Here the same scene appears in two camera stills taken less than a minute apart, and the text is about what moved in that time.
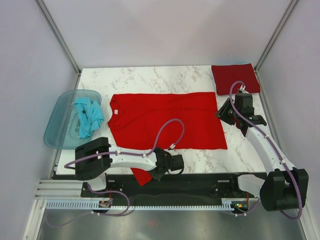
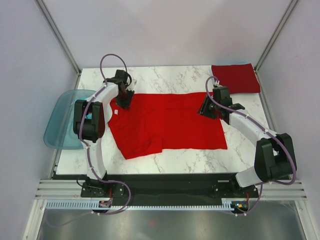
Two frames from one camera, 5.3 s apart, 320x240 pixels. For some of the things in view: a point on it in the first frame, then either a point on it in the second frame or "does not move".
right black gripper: [221, 113] to [203, 109]
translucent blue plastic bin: [63, 123] does not move
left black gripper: [157, 176] to [126, 104]
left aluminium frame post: [48, 18] does not move
